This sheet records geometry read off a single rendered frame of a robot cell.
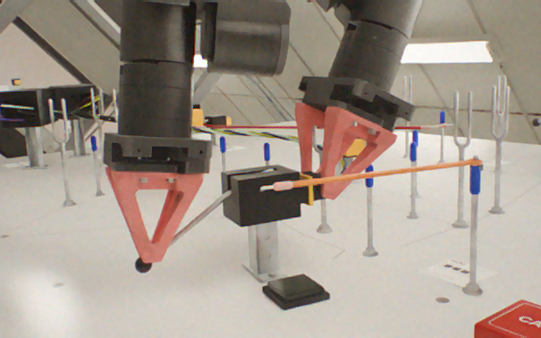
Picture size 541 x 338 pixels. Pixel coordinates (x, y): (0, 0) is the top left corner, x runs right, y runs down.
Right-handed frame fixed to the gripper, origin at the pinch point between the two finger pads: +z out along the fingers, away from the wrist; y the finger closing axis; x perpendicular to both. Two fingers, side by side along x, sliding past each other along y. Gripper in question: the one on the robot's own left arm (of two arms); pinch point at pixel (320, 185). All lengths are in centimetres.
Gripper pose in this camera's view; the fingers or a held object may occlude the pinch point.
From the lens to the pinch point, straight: 51.9
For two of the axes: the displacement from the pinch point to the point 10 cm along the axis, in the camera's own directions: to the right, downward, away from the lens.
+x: -8.4, -3.1, -4.6
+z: -3.5, 9.4, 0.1
